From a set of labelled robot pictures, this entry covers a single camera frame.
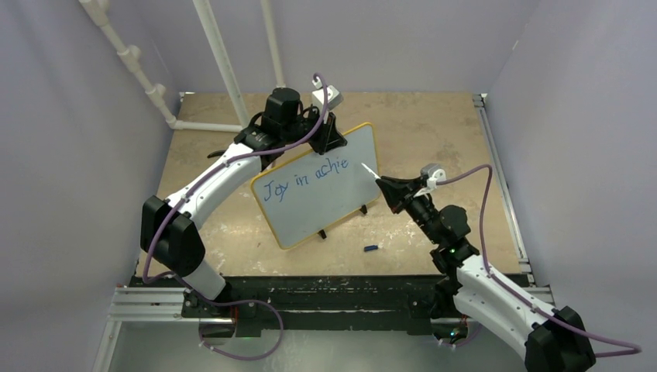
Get aluminium table frame rail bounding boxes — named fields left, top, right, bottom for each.
left=472, top=94, right=555, bottom=306

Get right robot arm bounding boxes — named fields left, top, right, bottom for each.
left=375, top=176, right=597, bottom=371

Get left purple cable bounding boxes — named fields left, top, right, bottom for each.
left=141, top=72, right=331, bottom=286

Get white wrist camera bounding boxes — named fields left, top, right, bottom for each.
left=414, top=164, right=446, bottom=197
left=311, top=83, right=344, bottom=112

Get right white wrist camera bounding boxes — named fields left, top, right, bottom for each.
left=414, top=164, right=446, bottom=197

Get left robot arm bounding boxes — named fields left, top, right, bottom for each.
left=139, top=85, right=347, bottom=317

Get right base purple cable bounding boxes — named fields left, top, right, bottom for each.
left=436, top=320, right=483, bottom=350

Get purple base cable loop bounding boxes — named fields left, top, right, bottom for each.
left=184, top=292, right=285, bottom=361

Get yellow framed whiteboard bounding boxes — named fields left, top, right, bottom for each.
left=250, top=122, right=380, bottom=250

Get black handled pliers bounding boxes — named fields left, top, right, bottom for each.
left=207, top=150, right=225, bottom=159

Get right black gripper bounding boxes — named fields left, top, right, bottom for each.
left=377, top=176, right=442, bottom=244

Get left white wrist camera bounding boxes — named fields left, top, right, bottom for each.
left=311, top=83, right=344, bottom=112

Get white PVC pipe frame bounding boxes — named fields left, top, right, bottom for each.
left=80, top=1, right=284, bottom=133

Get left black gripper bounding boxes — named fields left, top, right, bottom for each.
left=282, top=104, right=346, bottom=156

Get whiteboard marker pen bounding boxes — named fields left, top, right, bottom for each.
left=361, top=163, right=380, bottom=180

